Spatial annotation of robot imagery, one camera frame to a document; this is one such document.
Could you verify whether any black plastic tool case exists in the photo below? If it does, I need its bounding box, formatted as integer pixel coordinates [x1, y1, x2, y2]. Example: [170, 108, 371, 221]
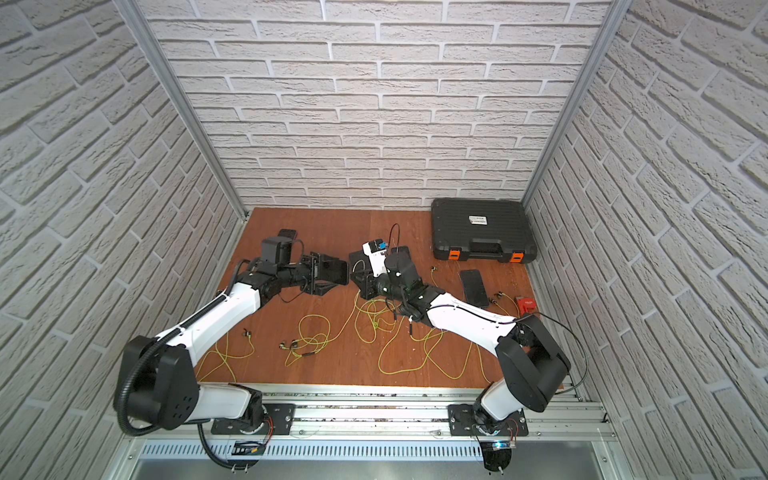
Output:
[431, 198, 538, 264]

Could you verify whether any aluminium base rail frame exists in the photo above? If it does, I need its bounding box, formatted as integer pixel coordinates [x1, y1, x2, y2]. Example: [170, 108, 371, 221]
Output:
[107, 384, 630, 479]

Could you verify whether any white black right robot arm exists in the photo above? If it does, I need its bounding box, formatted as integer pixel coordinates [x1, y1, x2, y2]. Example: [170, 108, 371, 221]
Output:
[350, 250, 571, 432]

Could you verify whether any red handle tool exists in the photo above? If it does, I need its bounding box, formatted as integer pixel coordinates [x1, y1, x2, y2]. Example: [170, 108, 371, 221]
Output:
[515, 297, 538, 317]

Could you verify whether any dark phone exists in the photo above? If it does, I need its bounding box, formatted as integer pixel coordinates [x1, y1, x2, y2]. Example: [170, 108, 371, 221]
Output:
[390, 246, 411, 258]

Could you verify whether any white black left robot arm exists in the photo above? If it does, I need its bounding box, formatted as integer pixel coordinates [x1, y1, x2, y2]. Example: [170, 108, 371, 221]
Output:
[113, 230, 349, 437]

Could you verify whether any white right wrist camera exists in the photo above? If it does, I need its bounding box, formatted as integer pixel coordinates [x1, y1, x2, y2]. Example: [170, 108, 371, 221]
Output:
[362, 239, 388, 277]

